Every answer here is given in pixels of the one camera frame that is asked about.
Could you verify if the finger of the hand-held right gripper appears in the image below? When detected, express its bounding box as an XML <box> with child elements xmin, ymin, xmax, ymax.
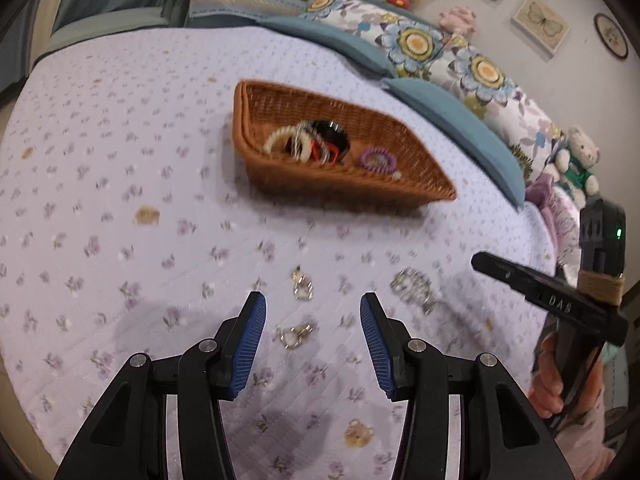
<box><xmin>472</xmin><ymin>252</ymin><xmax>533</xmax><ymax>301</ymax></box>

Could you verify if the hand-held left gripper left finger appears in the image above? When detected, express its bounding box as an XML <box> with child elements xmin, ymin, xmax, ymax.
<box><xmin>52</xmin><ymin>291</ymin><xmax>267</xmax><ymax>480</ymax></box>

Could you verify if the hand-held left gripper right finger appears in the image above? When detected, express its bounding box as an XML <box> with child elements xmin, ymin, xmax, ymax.
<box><xmin>360</xmin><ymin>292</ymin><xmax>573</xmax><ymax>480</ymax></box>

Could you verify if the gold ring clasp charm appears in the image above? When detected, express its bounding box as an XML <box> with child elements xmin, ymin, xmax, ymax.
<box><xmin>277</xmin><ymin>324</ymin><xmax>316</xmax><ymax>351</ymax></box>

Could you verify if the silver chain bracelet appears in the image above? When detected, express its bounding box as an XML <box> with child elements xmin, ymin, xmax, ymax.
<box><xmin>390</xmin><ymin>267</ymin><xmax>437</xmax><ymax>316</ymax></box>

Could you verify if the silver crystal bracelet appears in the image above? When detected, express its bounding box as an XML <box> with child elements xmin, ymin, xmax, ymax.
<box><xmin>291</xmin><ymin>266</ymin><xmax>316</xmax><ymax>302</ymax></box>

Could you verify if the purple spiral hair tie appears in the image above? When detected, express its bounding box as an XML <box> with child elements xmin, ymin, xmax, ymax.
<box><xmin>360</xmin><ymin>146</ymin><xmax>397</xmax><ymax>171</ymax></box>

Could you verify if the brown wicker basket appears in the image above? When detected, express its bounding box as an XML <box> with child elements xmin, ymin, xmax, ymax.
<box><xmin>232</xmin><ymin>80</ymin><xmax>457</xmax><ymax>209</ymax></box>

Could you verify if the gold clasp red string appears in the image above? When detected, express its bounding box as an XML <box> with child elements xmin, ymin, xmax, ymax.
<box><xmin>310</xmin><ymin>140</ymin><xmax>346</xmax><ymax>166</ymax></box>

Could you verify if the clear bead bracelet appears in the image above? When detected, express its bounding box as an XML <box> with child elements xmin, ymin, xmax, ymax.
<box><xmin>290</xmin><ymin>122</ymin><xmax>321</xmax><ymax>161</ymax></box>

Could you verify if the cream spiral hair tie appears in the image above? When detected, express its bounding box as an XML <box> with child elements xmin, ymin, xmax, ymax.
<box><xmin>263</xmin><ymin>125</ymin><xmax>301</xmax><ymax>156</ymax></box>

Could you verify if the black wrist watch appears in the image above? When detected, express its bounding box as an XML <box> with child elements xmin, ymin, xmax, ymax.
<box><xmin>285</xmin><ymin>120</ymin><xmax>351</xmax><ymax>163</ymax></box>

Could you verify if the person's right forearm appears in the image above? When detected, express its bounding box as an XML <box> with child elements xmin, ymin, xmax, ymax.
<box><xmin>565</xmin><ymin>400</ymin><xmax>618</xmax><ymax>480</ymax></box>

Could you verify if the person's right hand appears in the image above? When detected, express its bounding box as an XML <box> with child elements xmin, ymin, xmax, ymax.
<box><xmin>528</xmin><ymin>332</ymin><xmax>572</xmax><ymax>417</ymax></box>

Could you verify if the pink purple blanket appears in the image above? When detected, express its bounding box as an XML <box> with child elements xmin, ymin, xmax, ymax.
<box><xmin>525</xmin><ymin>180</ymin><xmax>586</xmax><ymax>271</ymax></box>

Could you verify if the cream teddy bear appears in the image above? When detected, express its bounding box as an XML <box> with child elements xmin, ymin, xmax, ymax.
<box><xmin>542</xmin><ymin>126</ymin><xmax>601</xmax><ymax>196</ymax></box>

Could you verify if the blue pillow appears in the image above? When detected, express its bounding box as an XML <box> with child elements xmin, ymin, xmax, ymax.
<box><xmin>257</xmin><ymin>16</ymin><xmax>398</xmax><ymax>78</ymax></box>
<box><xmin>384</xmin><ymin>77</ymin><xmax>526</xmax><ymax>209</ymax></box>

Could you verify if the floral cushion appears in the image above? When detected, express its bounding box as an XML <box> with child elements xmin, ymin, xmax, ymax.
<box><xmin>430</xmin><ymin>45</ymin><xmax>571</xmax><ymax>186</ymax></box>
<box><xmin>300</xmin><ymin>0</ymin><xmax>468</xmax><ymax>81</ymax></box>

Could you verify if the butterfly canvas picture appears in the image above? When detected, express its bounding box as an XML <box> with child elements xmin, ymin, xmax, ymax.
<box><xmin>511</xmin><ymin>0</ymin><xmax>571</xmax><ymax>58</ymax></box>

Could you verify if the pink pig plush toy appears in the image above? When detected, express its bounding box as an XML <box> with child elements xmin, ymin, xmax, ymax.
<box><xmin>439</xmin><ymin>6</ymin><xmax>478</xmax><ymax>37</ymax></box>

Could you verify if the round framed picture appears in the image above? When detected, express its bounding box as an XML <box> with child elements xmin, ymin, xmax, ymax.
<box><xmin>593</xmin><ymin>12</ymin><xmax>630</xmax><ymax>60</ymax></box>

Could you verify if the striped blue sofa cover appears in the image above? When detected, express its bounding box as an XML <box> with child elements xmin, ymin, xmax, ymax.
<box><xmin>185</xmin><ymin>0</ymin><xmax>313</xmax><ymax>21</ymax></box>

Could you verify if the green sofa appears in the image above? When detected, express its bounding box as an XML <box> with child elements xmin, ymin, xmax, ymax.
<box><xmin>32</xmin><ymin>0</ymin><xmax>311</xmax><ymax>66</ymax></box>

